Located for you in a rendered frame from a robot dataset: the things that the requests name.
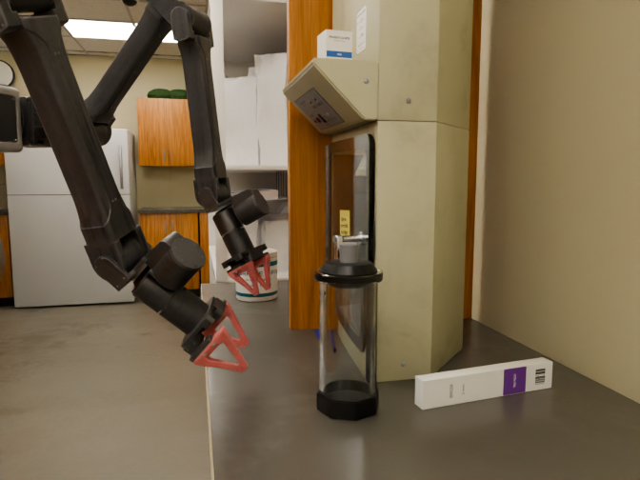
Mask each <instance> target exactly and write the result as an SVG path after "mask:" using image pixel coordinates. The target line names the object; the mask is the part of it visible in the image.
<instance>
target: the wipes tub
mask: <svg viewBox="0 0 640 480"><path fill-rule="evenodd" d="M265 252H268V253H269V255H270V289H269V290H265V289H264V288H263V287H262V286H261V285H260V284H259V283H258V281H257V284H258V289H259V294H258V295H256V296H254V295H253V294H252V293H250V292H249V291H248V290H247V289H246V288H244V287H243V286H242V285H240V284H239V283H237V282H236V281H235V289H236V298H237V299H238V300H241V301H246V302H264V301H269V300H273V299H275V298H276V297H277V250H275V249H269V248H267V249H266V250H264V251H263V253H265ZM257 270H258V272H259V274H260V276H261V277H262V279H263V280H264V281H265V283H266V278H265V272H264V265H263V264H262V265H260V266H259V267H257ZM240 276H241V277H242V278H243V279H244V280H245V281H246V282H247V283H248V284H249V285H250V286H251V287H252V288H253V286H252V282H251V280H250V277H249V275H248V273H247V272H246V271H245V272H243V273H241V274H240Z"/></svg>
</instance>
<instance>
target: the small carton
mask: <svg viewBox="0 0 640 480"><path fill-rule="evenodd" d="M317 58H331V59H349V60H352V31H344V30H324V31H323V32H322V33H321V34H319V35H318V36H317Z"/></svg>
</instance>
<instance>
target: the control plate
mask: <svg viewBox="0 0 640 480"><path fill-rule="evenodd" d="M313 97H314V98H315V99H316V100H317V102H316V101H315V100H314V99H313ZM309 101H311V102H312V104H311V103H310V102H309ZM294 102H295V104H296V105H297V106H298V107H299V108H300V109H301V110H302V111H303V112H304V113H305V114H306V115H307V116H308V117H309V118H310V120H311V121H312V122H313V123H314V124H315V125H316V126H317V127H318V128H319V129H320V130H325V129H328V128H330V127H333V126H336V125H338V124H341V123H344V122H345V121H344V120H343V119H342V118H341V117H340V116H339V115H338V114H337V112H336V111H335V110H334V109H333V108H332V107H331V106H330V105H329V104H328V103H327V102H326V100H325V99H324V98H323V97H322V96H321V95H320V94H319V93H318V92H317V91H316V90H315V88H312V89H310V90H309V91H307V92H306V93H305V94H303V95H302V96H301V97H300V98H298V99H297V100H296V101H294ZM329 111H330V112H331V113H332V115H330V117H327V116H326V117H327V118H326V117H325V118H324V119H325V120H326V121H327V123H324V122H323V121H322V120H321V118H320V117H319V116H318V115H317V114H320V115H321V116H322V117H323V116H324V115H326V113H327V114H329ZM323 114H324V115H323ZM316 117H317V118H319V119H320V121H321V123H318V122H317V121H316ZM314 120H315V121H316V122H317V123H315V122H314Z"/></svg>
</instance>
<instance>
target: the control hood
mask: <svg viewBox="0 0 640 480"><path fill-rule="evenodd" d="M312 88H315V90H316V91H317V92H318V93H319V94H320V95H321V96H322V97H323V98H324V99H325V100H326V102H327V103H328V104H329V105H330V106H331V107H332V108H333V109H334V110H335V111H336V112H337V114H338V115H339V116H340V117H341V118H342V119H343V120H344V121H345V122H344V123H341V124H338V125H336V126H333V127H330V128H328V129H325V130H320V129H319V128H318V127H317V126H316V125H315V124H314V123H313V122H312V121H311V120H310V118H309V117H308V116H307V115H306V114H305V113H304V112H303V111H302V110H301V109H300V108H299V107H298V106H297V105H296V104H295V102H294V101H296V100H297V99H298V98H300V97H301V96H302V95H303V94H305V93H306V92H307V91H309V90H310V89H312ZM282 92H283V94H284V95H285V96H286V97H287V98H288V99H289V100H290V101H291V102H292V104H293V105H294V106H295V107H296V108H297V109H298V110H299V111H300V112H301V113H302V114H303V115H304V116H305V117H306V118H307V119H308V120H309V121H310V122H311V124H312V125H313V126H314V127H315V128H316V129H317V130H318V131H319V132H320V133H322V134H328V135H332V134H335V133H337V132H340V131H343V130H349V129H352V128H355V127H358V126H361V125H365V124H368V123H370V122H373V121H376V119H377V112H378V63H377V62H376V61H368V60H349V59H331V58H313V59H312V60H311V61H310V62H309V63H308V64H307V65H306V66H305V67H304V68H303V69H302V70H301V71H300V72H299V73H298V74H297V75H296V76H295V77H294V78H293V79H292V80H291V81H290V82H289V83H288V84H287V85H286V86H285V87H284V88H283V89H282Z"/></svg>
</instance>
